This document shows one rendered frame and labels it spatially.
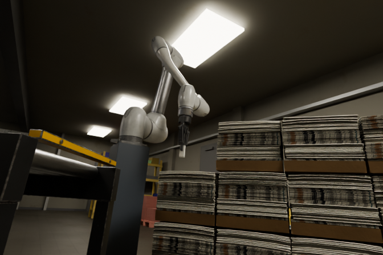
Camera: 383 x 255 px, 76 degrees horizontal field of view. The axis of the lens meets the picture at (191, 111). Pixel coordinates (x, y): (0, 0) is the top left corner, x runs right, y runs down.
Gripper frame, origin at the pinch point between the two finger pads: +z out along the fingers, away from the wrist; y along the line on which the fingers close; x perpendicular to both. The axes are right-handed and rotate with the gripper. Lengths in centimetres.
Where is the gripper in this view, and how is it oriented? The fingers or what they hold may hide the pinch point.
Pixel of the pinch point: (182, 151)
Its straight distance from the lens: 141.0
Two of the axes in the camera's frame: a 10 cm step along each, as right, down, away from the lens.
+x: -9.3, 0.6, 3.5
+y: 3.5, 3.4, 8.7
